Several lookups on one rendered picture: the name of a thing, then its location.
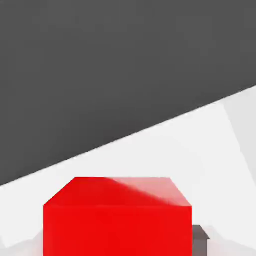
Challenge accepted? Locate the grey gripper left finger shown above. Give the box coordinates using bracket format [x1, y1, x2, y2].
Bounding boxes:
[0, 229, 44, 256]

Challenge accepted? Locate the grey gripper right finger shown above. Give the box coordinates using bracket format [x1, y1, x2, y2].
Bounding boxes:
[191, 224, 256, 256]

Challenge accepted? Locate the small red cube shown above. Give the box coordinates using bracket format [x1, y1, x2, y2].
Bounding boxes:
[43, 176, 193, 256]

